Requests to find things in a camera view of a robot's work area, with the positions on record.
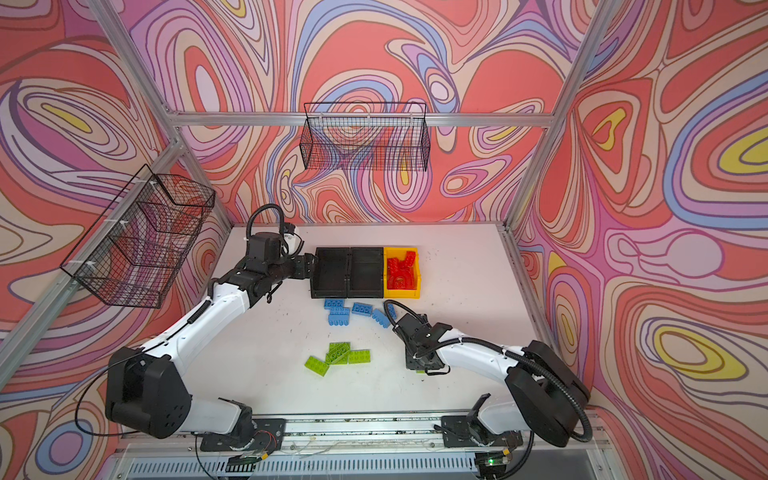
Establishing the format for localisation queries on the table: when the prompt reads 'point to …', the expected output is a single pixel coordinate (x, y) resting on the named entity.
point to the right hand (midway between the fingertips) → (424, 367)
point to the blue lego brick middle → (359, 308)
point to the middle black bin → (365, 276)
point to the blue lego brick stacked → (339, 317)
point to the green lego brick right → (360, 356)
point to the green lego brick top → (338, 354)
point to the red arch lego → (401, 273)
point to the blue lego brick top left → (334, 303)
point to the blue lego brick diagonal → (380, 318)
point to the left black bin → (331, 276)
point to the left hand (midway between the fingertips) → (312, 255)
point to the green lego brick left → (317, 366)
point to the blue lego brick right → (392, 310)
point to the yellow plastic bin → (401, 254)
